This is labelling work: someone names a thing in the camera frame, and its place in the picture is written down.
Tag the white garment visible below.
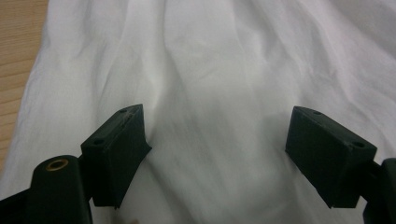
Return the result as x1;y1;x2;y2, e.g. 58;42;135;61
0;0;396;224

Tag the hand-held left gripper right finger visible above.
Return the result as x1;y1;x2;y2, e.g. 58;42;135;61
285;105;377;209

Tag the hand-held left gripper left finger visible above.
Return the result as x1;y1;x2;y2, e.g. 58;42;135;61
80;104;152;209

